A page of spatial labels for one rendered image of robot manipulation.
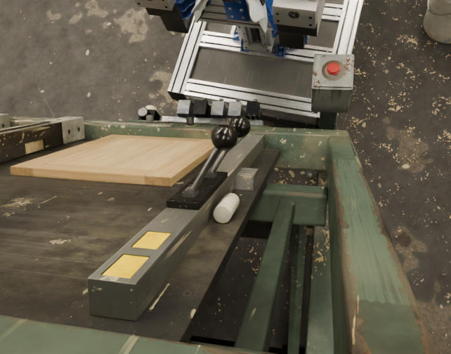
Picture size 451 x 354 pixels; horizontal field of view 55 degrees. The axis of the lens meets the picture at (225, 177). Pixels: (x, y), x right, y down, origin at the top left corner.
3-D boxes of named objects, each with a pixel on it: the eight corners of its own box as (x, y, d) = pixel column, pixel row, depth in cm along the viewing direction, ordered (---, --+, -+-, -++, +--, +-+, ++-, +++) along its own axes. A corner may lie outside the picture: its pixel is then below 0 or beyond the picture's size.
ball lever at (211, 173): (218, 184, 79) (256, 121, 74) (213, 189, 75) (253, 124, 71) (200, 173, 79) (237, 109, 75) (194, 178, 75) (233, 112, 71)
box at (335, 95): (348, 82, 146) (354, 53, 129) (347, 114, 143) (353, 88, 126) (312, 81, 149) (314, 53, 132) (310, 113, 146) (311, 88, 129)
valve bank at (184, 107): (277, 116, 167) (272, 87, 144) (274, 151, 163) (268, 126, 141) (155, 112, 177) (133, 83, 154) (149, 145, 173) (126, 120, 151)
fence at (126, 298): (263, 148, 131) (264, 135, 130) (136, 322, 41) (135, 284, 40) (247, 147, 132) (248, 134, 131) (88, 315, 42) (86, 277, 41)
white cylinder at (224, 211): (230, 224, 67) (239, 208, 75) (231, 206, 66) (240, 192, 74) (212, 223, 68) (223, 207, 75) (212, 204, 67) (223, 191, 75)
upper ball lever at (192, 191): (200, 203, 67) (244, 131, 63) (193, 211, 64) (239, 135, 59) (180, 190, 68) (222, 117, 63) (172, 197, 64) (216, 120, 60)
